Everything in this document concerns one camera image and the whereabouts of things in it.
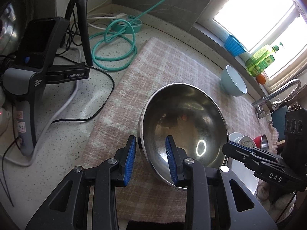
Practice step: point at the white power adapters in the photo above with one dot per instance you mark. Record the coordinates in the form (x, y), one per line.
(3, 117)

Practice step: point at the pink floral white plate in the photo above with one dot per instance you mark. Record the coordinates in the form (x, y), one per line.
(239, 175)

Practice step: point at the window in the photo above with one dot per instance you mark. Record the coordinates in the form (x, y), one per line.
(251, 9)

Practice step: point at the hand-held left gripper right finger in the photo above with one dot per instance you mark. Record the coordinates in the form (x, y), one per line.
(170, 160)

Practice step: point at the large steel bowl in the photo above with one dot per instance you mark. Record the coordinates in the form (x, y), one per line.
(182, 115)

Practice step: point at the steel pot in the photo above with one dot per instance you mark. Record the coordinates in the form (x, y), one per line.
(9, 16)

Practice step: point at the green dish soap bottle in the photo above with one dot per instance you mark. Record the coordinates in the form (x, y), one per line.
(259, 60)

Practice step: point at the blue ribbed cup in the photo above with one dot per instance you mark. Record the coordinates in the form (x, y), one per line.
(235, 45)

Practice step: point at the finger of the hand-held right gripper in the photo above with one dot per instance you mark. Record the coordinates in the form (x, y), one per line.
(263, 154)
(239, 154)

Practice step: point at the checked beige cloth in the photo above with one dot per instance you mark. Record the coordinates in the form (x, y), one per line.
(156, 64)

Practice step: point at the spare grey gripper device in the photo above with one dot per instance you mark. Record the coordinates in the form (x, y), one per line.
(31, 88)

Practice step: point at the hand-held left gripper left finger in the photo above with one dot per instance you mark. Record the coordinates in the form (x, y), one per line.
(129, 160)

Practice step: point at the orange fruit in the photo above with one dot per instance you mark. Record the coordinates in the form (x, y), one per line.
(261, 79)

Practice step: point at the teal power strip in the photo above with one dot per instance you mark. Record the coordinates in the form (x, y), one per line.
(134, 26)

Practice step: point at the chrome faucet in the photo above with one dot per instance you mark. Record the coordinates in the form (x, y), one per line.
(283, 88)

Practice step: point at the light blue ceramic bowl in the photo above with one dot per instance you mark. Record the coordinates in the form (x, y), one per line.
(230, 83)

